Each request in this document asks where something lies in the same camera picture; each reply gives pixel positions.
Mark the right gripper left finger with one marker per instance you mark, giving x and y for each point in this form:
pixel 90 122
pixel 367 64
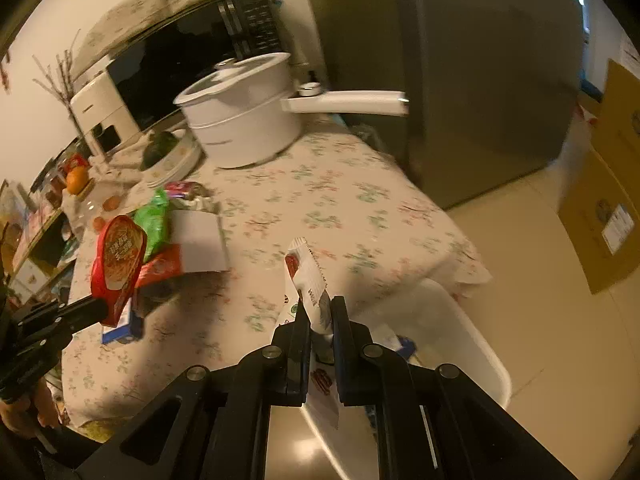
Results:
pixel 294 340

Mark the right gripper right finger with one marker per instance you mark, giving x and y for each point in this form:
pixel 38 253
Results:
pixel 352 370

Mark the white brown snack packet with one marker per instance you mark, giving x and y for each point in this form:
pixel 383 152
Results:
pixel 304 285

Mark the blue rectangular box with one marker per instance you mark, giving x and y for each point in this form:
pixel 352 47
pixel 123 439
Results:
pixel 130 327

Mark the red instant noodle cup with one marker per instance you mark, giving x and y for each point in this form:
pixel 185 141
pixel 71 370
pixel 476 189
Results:
pixel 119 257

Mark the torn blue carton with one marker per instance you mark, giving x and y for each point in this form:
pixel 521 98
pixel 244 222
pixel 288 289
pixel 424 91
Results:
pixel 199 237

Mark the orange white snack bag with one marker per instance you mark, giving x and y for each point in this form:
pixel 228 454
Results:
pixel 162 266

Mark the green snack bag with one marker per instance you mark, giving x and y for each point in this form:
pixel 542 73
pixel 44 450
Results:
pixel 153 220

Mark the white trash bin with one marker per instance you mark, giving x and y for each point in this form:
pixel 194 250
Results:
pixel 432 320

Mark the left hand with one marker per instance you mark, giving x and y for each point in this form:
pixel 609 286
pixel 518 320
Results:
pixel 33 409

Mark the wooden shelf unit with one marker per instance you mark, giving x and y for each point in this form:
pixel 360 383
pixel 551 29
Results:
pixel 37 259

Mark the floral tablecloth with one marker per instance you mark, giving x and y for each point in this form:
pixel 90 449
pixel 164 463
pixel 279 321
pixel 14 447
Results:
pixel 371 230

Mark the large orange on teapot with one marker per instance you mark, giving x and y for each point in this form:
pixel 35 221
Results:
pixel 77 179

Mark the crumpled silver foil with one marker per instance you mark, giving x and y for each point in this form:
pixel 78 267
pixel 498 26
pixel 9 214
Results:
pixel 191 195

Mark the red lidded jar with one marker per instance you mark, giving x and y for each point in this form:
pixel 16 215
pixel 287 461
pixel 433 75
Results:
pixel 75 161

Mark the white bowl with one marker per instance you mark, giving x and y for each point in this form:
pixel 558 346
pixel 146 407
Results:
pixel 186 141

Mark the stacked white plates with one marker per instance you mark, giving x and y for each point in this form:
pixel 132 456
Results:
pixel 175 169

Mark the white air fryer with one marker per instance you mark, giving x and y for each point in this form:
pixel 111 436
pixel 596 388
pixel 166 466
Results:
pixel 102 116

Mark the green kabocha squash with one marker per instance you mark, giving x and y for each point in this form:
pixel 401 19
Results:
pixel 159 146

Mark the white electric cooking pot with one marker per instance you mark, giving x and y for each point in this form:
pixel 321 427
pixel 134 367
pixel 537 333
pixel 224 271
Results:
pixel 247 112

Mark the dried branches in vase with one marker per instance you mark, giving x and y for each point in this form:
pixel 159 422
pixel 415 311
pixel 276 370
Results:
pixel 58 82

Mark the lower cardboard box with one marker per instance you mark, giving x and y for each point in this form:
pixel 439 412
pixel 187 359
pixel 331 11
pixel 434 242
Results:
pixel 602 223

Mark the cardboard box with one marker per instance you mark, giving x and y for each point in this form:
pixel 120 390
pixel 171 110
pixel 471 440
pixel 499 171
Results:
pixel 616 136
pixel 602 223

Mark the black microwave oven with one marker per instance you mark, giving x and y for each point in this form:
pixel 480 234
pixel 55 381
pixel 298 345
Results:
pixel 155 67

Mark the dark refrigerator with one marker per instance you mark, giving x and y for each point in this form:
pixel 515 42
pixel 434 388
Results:
pixel 490 84

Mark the upper cardboard box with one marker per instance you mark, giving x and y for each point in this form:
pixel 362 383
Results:
pixel 616 136

